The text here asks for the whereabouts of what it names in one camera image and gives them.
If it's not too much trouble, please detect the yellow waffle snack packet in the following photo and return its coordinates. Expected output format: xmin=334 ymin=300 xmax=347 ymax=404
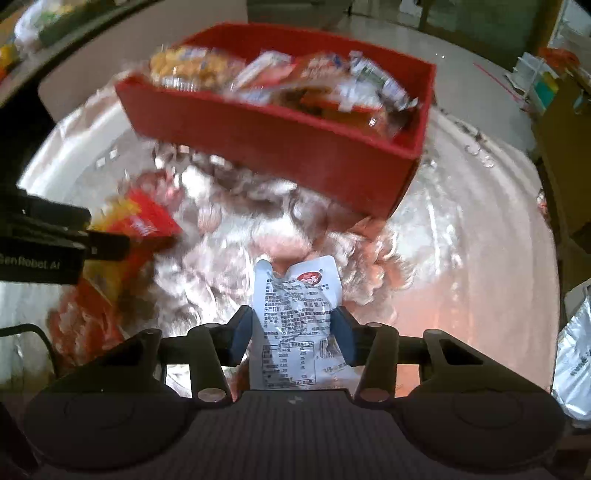
xmin=149 ymin=45 xmax=245 ymax=92

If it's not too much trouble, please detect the floral shiny tablecloth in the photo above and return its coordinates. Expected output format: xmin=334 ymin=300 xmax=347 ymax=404
xmin=20 ymin=86 xmax=559 ymax=389

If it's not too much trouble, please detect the red white barcode packet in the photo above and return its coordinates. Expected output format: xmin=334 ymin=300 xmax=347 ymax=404
xmin=349 ymin=51 xmax=419 ymax=112

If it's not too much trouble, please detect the white plastic bag of snacks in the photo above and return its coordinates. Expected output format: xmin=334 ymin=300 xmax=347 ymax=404
xmin=14 ymin=0 xmax=67 ymax=46

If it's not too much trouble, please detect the wooden side cabinet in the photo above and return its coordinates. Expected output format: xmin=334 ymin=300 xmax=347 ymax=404
xmin=534 ymin=74 xmax=591 ymax=253

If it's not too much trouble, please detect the white pouch snack packet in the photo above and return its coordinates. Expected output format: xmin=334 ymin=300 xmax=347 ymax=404
xmin=249 ymin=255 xmax=360 ymax=391

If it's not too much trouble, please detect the silver foil bag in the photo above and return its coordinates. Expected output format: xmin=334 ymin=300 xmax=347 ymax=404
xmin=552 ymin=294 xmax=590 ymax=428

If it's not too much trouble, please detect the red orange packet in box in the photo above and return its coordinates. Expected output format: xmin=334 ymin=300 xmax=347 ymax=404
xmin=270 ymin=52 xmax=349 ymax=115

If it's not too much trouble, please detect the red yellow snack packet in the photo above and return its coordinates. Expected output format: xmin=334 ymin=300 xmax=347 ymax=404
xmin=83 ymin=188 xmax=182 ymax=304

